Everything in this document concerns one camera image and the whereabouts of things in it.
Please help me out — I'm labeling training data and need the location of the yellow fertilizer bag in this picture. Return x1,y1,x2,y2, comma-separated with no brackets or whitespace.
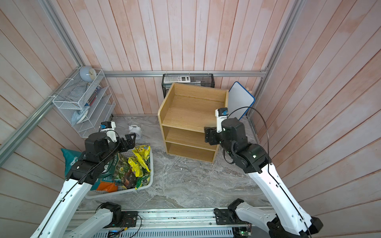
132,145,151,174
128,157,144,178
135,174,151,190

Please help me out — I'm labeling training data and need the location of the large green soil bag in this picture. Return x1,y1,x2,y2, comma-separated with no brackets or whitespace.
90,153,137,193

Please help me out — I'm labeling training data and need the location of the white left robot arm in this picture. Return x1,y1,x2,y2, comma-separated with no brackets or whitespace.
32,130,137,238

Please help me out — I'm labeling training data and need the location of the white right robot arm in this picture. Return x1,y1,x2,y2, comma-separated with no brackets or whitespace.
204,117,323,238

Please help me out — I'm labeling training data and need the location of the wooden shelf cabinet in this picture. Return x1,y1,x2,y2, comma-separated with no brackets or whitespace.
158,83,229,163

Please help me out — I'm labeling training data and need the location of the white perforated plastic basket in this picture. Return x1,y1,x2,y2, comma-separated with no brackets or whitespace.
85,145,154,199

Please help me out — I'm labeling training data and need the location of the white twin-bell alarm clock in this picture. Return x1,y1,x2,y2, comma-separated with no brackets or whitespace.
129,125,142,140

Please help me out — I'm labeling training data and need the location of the blue-framed whiteboard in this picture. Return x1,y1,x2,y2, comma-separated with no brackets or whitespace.
228,81,256,120

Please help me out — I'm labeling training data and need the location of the white calculator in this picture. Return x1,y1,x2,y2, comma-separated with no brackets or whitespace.
163,75,191,84

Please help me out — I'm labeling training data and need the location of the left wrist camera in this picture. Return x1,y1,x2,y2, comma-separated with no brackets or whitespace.
99,121,117,142

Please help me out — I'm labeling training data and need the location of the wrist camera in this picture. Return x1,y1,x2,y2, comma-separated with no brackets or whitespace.
99,121,117,142
215,108,228,133

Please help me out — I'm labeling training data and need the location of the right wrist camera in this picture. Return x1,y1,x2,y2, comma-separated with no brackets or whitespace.
215,108,228,133

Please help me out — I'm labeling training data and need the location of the white wire mesh rack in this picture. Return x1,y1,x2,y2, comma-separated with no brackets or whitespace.
53,68,116,138

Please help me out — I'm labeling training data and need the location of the black wire mesh basket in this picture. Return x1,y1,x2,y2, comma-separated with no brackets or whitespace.
161,73,215,97

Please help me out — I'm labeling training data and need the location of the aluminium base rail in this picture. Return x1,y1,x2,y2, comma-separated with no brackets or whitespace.
63,206,274,238

